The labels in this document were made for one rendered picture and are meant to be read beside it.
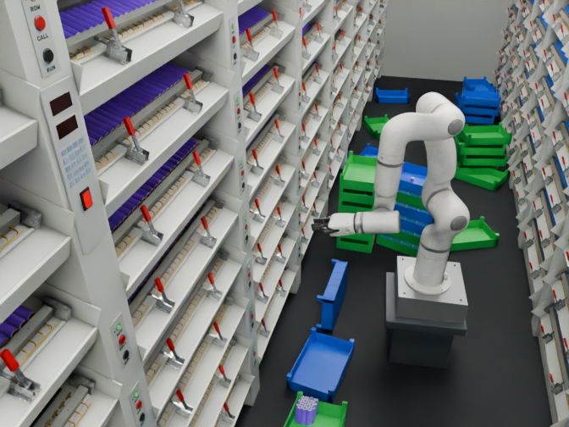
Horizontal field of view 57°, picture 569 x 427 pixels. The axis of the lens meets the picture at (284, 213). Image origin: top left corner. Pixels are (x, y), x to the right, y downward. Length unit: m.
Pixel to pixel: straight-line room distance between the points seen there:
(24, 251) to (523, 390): 2.07
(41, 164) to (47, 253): 0.13
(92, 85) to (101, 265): 0.31
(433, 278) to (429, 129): 0.69
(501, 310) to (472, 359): 0.39
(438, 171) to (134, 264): 1.16
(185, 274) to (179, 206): 0.20
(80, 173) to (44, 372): 0.33
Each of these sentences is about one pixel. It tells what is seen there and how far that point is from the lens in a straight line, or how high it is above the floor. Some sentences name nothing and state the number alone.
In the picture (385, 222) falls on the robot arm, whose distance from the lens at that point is 1.93.
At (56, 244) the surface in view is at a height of 1.33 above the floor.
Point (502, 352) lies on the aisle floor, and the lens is 2.60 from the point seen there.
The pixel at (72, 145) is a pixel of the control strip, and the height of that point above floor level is 1.46.
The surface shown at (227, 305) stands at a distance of 1.84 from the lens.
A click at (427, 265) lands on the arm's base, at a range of 2.15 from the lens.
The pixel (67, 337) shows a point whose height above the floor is 1.14.
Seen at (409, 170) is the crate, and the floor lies 0.41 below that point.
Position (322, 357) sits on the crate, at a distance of 2.41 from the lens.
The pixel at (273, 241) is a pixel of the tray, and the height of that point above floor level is 0.54.
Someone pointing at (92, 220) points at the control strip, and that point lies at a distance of 0.92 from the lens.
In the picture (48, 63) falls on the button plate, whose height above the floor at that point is 1.59.
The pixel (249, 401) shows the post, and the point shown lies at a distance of 2.23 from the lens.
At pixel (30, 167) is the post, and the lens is 0.86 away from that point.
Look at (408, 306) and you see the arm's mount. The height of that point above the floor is 0.34.
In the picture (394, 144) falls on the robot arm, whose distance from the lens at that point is 1.77.
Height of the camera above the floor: 1.80
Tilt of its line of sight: 33 degrees down
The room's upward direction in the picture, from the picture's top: 1 degrees counter-clockwise
